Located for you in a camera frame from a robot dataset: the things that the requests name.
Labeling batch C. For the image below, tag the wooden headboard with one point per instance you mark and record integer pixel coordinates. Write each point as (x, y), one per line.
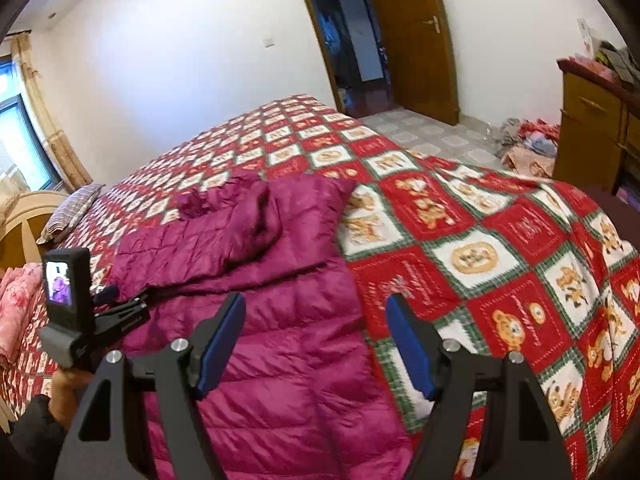
(20, 230)

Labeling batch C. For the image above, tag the wall light switch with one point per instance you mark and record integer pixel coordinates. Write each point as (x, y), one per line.
(269, 42)

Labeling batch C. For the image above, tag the wooden dresser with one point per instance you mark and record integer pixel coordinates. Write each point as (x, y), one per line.
(595, 130)

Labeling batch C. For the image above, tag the wooden door frame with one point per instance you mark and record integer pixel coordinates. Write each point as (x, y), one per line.
(320, 40)

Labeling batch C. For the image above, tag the purple down jacket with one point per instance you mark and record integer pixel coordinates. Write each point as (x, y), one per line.
(280, 320)

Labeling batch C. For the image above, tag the pile of clothes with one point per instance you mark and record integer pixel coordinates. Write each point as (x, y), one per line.
(532, 147)

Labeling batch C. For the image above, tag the striped pillow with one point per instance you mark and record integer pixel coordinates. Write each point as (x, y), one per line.
(70, 212)

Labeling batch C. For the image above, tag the beige curtain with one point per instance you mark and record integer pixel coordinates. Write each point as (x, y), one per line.
(47, 120)

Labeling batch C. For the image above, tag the paper on wall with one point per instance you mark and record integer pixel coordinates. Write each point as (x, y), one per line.
(585, 35)

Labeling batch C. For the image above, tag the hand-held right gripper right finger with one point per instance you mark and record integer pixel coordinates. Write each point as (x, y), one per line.
(407, 345)

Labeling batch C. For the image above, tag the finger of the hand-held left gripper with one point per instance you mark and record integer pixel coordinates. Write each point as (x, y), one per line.
(106, 294)
(131, 302)

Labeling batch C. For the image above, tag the window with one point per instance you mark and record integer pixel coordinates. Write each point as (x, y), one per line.
(20, 130)

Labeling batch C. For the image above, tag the red bear-print patchwork blanket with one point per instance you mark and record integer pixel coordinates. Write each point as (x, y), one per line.
(500, 240)

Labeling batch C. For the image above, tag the wooden door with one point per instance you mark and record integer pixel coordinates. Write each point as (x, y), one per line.
(410, 50)

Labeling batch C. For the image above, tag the clutter on dresser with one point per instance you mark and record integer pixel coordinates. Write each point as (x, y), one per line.
(612, 62)

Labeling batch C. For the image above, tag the person's left hand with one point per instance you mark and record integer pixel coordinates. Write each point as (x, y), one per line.
(70, 395)

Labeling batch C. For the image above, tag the person's left forearm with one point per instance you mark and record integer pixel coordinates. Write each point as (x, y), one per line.
(35, 440)

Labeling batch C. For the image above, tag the pink floral quilt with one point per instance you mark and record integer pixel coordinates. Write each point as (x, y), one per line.
(17, 305)

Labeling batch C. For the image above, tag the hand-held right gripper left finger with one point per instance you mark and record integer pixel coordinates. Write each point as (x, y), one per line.
(220, 345)

